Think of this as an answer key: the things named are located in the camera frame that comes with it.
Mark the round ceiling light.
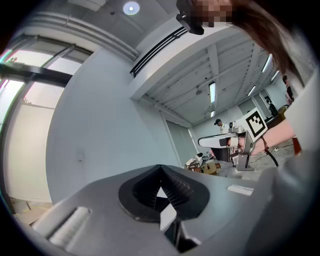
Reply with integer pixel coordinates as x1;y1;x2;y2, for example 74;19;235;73
122;1;140;16

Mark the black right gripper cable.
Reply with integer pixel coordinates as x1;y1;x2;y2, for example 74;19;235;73
266;149;280;168

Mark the black head-mounted camera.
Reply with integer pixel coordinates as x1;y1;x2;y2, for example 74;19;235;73
175;0;205;36

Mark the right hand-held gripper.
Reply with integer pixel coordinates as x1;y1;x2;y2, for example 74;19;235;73
198;107;269;172

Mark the person's right hand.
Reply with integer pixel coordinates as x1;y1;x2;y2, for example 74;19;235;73
234;136;248;154

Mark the white ceiling pipe run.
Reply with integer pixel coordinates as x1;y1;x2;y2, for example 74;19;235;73
23;13;140;60

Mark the black slotted air vent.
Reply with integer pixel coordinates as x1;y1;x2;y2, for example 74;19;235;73
129;26;188;78

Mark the red string bracelet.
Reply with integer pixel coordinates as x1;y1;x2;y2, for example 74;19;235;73
259;136;270;154

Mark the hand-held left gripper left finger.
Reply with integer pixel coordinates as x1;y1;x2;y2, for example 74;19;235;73
31;164;177;256

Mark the person's gray shirt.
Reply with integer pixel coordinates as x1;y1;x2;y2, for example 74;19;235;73
283;29;320;163

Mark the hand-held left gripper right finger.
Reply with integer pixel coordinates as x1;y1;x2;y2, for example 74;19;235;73
161;164;272;256

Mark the open flat cardboard box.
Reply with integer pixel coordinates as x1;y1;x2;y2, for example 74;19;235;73
201;161;222;176

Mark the dark-framed glass window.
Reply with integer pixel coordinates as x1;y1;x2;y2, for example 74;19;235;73
0;34;95;201

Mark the person's right forearm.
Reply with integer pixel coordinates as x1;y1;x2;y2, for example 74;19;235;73
251;119;297;156

